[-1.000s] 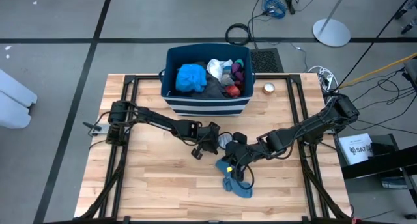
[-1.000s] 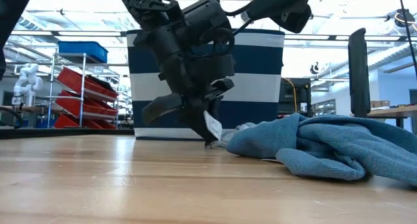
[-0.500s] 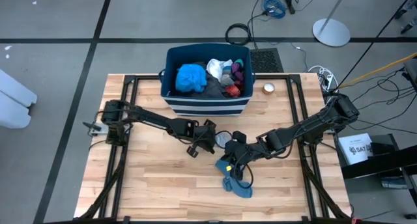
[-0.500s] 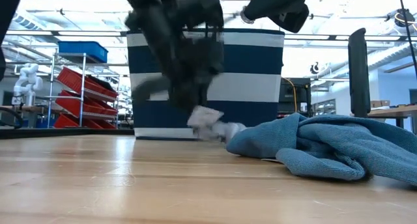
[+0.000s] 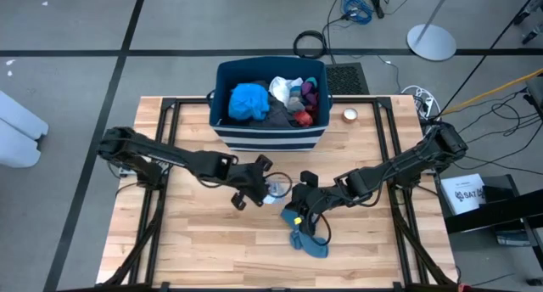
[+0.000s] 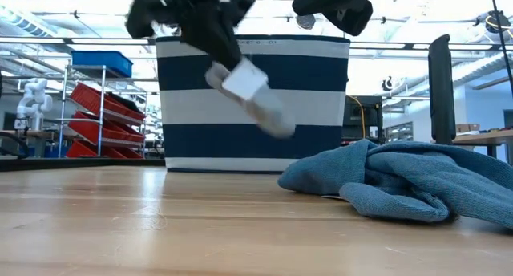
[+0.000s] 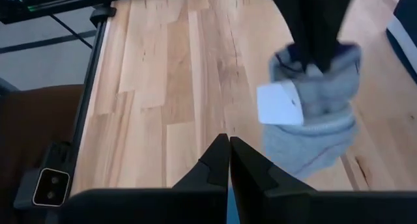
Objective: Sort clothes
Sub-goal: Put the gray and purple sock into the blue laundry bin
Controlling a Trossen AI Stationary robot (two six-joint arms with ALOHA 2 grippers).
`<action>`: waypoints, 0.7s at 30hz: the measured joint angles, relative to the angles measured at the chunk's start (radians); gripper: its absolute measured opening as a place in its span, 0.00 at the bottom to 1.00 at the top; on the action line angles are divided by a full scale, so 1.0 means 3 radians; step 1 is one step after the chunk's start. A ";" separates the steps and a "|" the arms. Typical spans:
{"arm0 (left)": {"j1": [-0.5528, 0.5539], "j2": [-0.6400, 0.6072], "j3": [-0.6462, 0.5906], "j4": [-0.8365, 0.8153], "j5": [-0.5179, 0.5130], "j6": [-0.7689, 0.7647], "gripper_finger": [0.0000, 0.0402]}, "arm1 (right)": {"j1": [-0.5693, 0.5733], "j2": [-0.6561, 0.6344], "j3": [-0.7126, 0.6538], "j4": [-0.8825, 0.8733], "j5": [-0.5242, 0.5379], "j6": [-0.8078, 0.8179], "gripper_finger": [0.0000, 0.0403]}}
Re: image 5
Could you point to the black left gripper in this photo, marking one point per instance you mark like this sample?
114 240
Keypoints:
250 181

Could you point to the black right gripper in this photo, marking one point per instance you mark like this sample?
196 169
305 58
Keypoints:
305 203

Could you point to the dark grey trousers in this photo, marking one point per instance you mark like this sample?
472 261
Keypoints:
275 116

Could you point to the teal blue garment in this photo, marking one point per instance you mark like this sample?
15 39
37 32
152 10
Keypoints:
248 101

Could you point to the coral pink sock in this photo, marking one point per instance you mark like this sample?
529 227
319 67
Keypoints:
303 119

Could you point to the grey sock teal toe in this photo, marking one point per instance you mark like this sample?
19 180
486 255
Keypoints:
297 104

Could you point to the white sock purple toe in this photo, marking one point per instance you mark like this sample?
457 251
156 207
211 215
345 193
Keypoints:
281 88

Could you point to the dark navy sock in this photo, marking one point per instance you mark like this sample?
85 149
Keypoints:
309 90

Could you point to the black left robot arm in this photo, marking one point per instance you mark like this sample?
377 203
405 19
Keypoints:
169 156

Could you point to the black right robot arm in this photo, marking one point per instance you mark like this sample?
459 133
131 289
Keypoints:
403 164

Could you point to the navy white striped fabric basket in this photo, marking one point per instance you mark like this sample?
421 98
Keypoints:
271 139

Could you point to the round tan tape roll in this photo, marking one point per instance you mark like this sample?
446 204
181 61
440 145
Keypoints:
350 115

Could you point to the black floor grille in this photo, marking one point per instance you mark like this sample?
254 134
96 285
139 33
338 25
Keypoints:
348 77

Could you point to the white printed box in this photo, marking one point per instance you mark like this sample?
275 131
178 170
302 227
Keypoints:
460 194

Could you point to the white power strip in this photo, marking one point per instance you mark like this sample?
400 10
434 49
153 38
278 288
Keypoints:
424 101

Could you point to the black cart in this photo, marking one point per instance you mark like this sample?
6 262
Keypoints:
500 211

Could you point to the round white stand base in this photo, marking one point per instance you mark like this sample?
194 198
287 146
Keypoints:
430 43

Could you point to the blue grey book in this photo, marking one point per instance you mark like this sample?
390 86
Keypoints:
513 239

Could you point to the thin black pole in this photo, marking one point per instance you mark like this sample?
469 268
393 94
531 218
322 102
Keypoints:
488 54

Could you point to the white rounded block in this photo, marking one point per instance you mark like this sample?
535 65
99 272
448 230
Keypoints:
17 152
21 113

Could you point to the black wheeled chair base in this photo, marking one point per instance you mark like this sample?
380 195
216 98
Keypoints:
530 36

